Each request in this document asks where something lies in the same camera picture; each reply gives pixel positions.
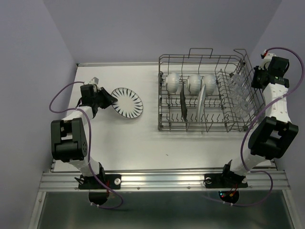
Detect grey wire dish rack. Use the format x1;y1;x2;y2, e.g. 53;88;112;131
158;48;264;133

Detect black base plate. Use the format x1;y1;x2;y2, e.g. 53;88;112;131
203;173;248;188
74;174;122;190

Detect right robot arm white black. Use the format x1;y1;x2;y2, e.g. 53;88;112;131
219;54;298;186

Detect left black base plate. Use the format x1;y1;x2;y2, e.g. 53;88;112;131
74;174;122;190

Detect white ribbed bowl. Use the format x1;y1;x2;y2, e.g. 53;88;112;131
203;74;216;94
186;74;202;95
165;73;181;94

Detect clear textured glass rear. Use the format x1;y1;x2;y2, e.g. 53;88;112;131
227;74;245;89

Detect clear textured glass middle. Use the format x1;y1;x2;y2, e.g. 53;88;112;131
229;87;248;104

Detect white plate red strawberries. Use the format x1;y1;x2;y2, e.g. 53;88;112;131
196;84;206;123

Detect clear textured glass front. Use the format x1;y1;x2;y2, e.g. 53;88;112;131
235;101;253;118

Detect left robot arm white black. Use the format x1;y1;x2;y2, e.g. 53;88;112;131
51;83;118;188

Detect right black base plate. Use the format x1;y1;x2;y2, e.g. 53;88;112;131
203;173;248;188

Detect white plate blue stripes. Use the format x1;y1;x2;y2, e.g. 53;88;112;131
111;87;143;119

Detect clear textured glass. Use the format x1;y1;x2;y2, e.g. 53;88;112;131
229;87;248;104
235;101;253;118
227;74;245;89

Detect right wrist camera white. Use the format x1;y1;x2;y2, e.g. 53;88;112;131
259;50;276;69

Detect dark teal square plate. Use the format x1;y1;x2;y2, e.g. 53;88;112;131
180;83;187;122

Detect aluminium mounting rail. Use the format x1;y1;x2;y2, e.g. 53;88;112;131
39;168;290;192

